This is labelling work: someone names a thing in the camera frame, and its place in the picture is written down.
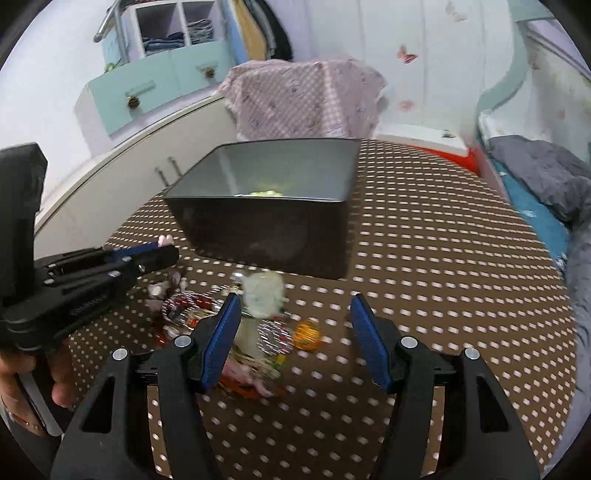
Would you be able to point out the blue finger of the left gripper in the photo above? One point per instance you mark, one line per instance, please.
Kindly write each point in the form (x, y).
(138, 272)
(118, 254)

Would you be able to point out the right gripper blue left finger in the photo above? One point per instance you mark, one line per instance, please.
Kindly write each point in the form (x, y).
(108, 436)

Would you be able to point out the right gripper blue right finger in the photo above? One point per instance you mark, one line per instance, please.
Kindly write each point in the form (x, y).
(482, 436)

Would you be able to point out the pale jade stone pendant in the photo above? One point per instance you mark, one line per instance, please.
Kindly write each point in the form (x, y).
(263, 294)

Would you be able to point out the pink cat charm keychain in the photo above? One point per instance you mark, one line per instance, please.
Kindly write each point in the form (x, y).
(160, 291)

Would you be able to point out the person's left hand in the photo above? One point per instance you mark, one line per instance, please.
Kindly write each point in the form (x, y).
(38, 392)

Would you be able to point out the cream low cabinet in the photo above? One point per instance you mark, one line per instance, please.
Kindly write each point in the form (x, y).
(96, 203)

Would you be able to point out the orange amber pendant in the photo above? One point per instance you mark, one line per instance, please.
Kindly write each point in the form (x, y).
(307, 335)

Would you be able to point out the pinecone drawer ornament left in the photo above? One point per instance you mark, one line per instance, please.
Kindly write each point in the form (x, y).
(132, 102)

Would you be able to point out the dark metal storage box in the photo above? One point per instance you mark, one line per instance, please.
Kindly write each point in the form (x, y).
(283, 205)

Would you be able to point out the brown polka dot tablecloth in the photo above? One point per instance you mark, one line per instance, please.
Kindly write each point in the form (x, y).
(452, 264)

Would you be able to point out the teal two-drawer unit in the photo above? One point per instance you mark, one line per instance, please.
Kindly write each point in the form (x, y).
(164, 83)

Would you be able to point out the green plant decoration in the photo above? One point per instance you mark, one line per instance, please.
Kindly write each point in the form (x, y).
(110, 67)

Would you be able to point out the folded jeans stack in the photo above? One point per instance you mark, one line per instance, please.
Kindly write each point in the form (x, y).
(152, 45)

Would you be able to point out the teal bed sheet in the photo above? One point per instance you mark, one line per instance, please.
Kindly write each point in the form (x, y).
(550, 230)

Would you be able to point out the lilac stair shelf unit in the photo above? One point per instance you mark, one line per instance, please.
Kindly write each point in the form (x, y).
(201, 22)

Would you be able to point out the grey metal handrail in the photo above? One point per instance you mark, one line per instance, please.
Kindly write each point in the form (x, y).
(112, 19)

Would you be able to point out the pink checkered bear cloth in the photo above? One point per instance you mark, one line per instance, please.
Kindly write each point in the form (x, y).
(276, 99)

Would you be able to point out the hanging clothes row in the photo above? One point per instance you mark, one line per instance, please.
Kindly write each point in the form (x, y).
(254, 32)

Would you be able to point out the grey duvet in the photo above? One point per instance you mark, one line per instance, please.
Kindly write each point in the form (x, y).
(561, 181)

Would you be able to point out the red and white storage bench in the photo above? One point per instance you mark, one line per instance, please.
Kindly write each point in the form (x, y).
(443, 143)

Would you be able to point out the white butterfly wardrobe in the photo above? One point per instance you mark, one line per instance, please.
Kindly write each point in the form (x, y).
(438, 57)

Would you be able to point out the teal bunk bed frame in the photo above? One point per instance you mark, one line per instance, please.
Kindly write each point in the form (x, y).
(545, 94)

